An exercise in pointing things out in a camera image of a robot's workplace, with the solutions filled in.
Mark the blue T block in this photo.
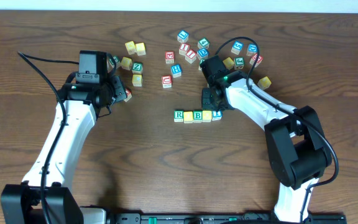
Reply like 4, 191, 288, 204
212, 111, 223, 121

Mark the yellow O block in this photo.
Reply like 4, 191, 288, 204
202, 110, 213, 123
183, 111, 193, 123

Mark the green B block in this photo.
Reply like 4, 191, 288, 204
193, 111, 203, 123

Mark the green R block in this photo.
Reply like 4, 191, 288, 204
174, 110, 184, 123

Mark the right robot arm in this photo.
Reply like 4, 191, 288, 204
200, 55, 337, 223

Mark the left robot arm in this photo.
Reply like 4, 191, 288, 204
1, 50, 127, 223

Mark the yellow block centre right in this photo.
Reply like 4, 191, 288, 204
223, 57, 235, 70

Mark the green J block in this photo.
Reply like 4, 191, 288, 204
234, 57, 245, 70

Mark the blue D block centre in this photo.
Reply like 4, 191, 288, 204
197, 48, 209, 60

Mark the blue d block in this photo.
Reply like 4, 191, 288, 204
246, 44, 258, 57
197, 48, 209, 60

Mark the blue H block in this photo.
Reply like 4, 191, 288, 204
170, 64, 182, 78

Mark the red I block lower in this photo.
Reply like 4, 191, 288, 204
185, 49, 197, 63

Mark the red i block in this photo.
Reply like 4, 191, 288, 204
185, 49, 197, 63
178, 43, 190, 55

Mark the red U block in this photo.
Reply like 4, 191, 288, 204
162, 75, 173, 88

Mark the yellow block far right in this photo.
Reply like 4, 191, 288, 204
257, 77, 272, 90

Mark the green 4 block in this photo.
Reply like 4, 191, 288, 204
197, 37, 210, 49

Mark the blue 5 block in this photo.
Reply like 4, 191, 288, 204
231, 40, 244, 55

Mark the red I block upper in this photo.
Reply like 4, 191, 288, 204
178, 43, 190, 55

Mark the red M block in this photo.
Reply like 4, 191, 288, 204
249, 54, 264, 67

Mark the red E block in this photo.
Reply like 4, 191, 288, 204
165, 51, 175, 64

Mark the blue D block right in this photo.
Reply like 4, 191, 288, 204
246, 44, 258, 57

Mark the blue L block top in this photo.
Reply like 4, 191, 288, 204
177, 30, 189, 43

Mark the yellow block below Z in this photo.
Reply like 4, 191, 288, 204
132, 74, 143, 87

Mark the green Z block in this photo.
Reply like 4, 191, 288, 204
132, 62, 143, 75

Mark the red A block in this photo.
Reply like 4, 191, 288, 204
124, 88, 132, 102

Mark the yellow block beside L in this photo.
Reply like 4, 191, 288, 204
121, 57, 133, 70

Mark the yellow block top left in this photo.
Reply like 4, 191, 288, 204
125, 41, 137, 55

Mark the green L block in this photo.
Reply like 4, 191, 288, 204
108, 55, 121, 69

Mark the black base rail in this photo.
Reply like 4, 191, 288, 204
104, 212, 347, 224

